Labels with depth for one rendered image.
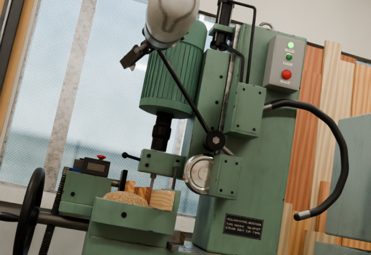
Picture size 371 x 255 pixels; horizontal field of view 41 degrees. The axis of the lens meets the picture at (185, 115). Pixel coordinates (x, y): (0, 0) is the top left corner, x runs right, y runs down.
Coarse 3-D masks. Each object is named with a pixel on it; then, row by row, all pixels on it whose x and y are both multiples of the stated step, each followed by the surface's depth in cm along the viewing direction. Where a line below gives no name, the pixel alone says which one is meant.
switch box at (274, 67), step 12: (276, 36) 152; (276, 48) 151; (288, 48) 152; (300, 48) 152; (276, 60) 150; (300, 60) 152; (264, 72) 155; (276, 72) 150; (300, 72) 151; (264, 84) 152; (276, 84) 149; (288, 84) 150
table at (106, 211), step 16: (64, 208) 142; (80, 208) 143; (96, 208) 123; (112, 208) 124; (128, 208) 125; (144, 208) 126; (112, 224) 124; (128, 224) 124; (144, 224) 125; (160, 224) 126
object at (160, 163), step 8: (144, 152) 152; (152, 152) 152; (160, 152) 153; (144, 160) 152; (152, 160) 152; (160, 160) 153; (168, 160) 153; (184, 160) 154; (144, 168) 151; (152, 168) 152; (160, 168) 152; (168, 168) 153; (152, 176) 154; (168, 176) 154
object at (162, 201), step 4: (152, 196) 139; (156, 196) 132; (160, 196) 125; (164, 196) 120; (168, 196) 120; (152, 200) 137; (156, 200) 130; (160, 200) 124; (164, 200) 120; (168, 200) 120; (152, 204) 136; (156, 204) 129; (160, 204) 122; (164, 204) 120; (168, 204) 120; (160, 208) 121; (164, 208) 120; (168, 208) 120
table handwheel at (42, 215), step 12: (36, 168) 145; (36, 180) 138; (36, 192) 157; (24, 204) 133; (36, 204) 158; (24, 216) 132; (36, 216) 144; (48, 216) 146; (60, 216) 147; (24, 228) 132; (72, 228) 147; (84, 228) 147; (24, 240) 133; (24, 252) 148
